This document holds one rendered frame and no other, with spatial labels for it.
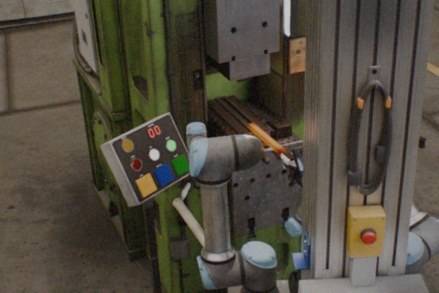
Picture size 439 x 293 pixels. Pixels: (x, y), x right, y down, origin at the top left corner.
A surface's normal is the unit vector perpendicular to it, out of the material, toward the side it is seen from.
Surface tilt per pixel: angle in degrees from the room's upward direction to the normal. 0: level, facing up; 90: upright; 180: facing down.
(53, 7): 90
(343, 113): 90
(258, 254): 7
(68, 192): 0
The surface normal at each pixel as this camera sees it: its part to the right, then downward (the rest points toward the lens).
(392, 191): 0.03, 0.46
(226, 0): 0.40, 0.41
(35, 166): -0.04, -0.89
